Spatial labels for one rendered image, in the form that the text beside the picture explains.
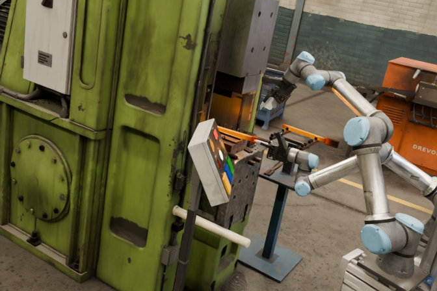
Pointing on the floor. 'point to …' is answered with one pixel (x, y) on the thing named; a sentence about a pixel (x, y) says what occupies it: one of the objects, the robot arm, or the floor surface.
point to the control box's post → (187, 236)
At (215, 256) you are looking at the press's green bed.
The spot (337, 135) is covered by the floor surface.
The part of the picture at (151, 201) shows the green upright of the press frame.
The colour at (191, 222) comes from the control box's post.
